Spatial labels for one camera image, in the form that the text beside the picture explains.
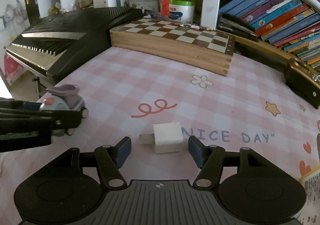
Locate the pink checkered tablecloth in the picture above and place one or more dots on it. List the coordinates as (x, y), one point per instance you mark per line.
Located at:
(127, 92)

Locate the dark brown wooden case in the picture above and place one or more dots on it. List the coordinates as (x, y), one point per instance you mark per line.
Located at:
(301, 78)

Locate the white green lidded tub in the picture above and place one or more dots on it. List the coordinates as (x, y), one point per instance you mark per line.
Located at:
(182, 11)

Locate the grey toy car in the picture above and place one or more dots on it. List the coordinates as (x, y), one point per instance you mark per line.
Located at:
(64, 98)

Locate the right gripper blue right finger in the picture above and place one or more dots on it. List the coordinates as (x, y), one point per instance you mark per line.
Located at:
(209, 159)

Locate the white power adapter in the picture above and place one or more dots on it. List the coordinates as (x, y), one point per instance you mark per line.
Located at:
(166, 137)

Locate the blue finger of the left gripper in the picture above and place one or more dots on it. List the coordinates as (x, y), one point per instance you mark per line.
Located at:
(10, 103)
(27, 123)

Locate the wooden chess board box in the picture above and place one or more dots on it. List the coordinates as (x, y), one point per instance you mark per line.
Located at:
(207, 49)

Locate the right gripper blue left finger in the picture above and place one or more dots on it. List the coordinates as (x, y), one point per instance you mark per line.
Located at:
(109, 160)

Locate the yellow cardboard box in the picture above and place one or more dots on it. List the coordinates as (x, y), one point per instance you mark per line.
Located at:
(311, 211)

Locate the row of leaning books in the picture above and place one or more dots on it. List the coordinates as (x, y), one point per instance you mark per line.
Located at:
(266, 27)

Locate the black electronic keyboard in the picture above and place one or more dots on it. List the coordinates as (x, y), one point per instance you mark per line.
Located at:
(56, 45)

